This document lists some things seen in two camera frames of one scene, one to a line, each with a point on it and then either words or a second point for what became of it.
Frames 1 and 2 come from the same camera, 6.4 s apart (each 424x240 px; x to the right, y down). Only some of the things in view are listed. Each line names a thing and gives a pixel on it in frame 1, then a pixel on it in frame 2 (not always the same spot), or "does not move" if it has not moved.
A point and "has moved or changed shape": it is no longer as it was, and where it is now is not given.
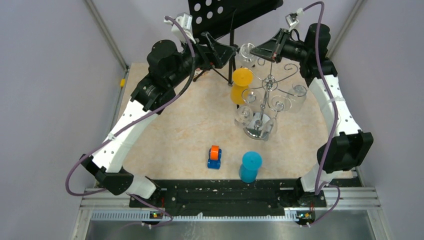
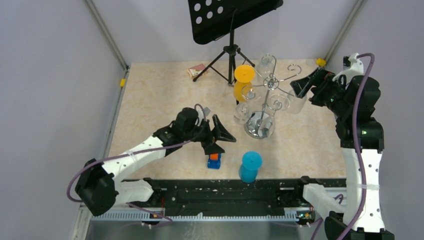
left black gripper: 218,59 -> 220,134
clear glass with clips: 296,98 does not move
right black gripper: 271,49 -> 321,78
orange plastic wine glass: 242,78 has moved or changed shape
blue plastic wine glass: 251,162 does not move
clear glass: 245,57 -> 265,68
